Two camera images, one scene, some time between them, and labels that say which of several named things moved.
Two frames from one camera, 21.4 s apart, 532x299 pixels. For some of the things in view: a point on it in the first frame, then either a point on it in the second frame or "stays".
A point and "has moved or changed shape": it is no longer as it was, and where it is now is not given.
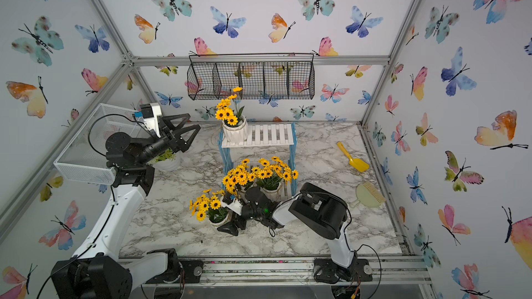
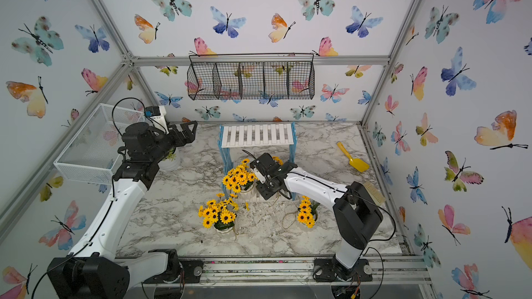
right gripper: (230, 228) → (264, 194)
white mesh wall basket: (84, 159) stays
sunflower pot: (238, 179) stays
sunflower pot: (234, 125) has moved or changed shape
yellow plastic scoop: (357, 164) stays
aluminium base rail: (287, 270) stays
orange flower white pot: (167, 162) stays
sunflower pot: (207, 207) has moved or changed shape
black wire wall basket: (287, 76) stays
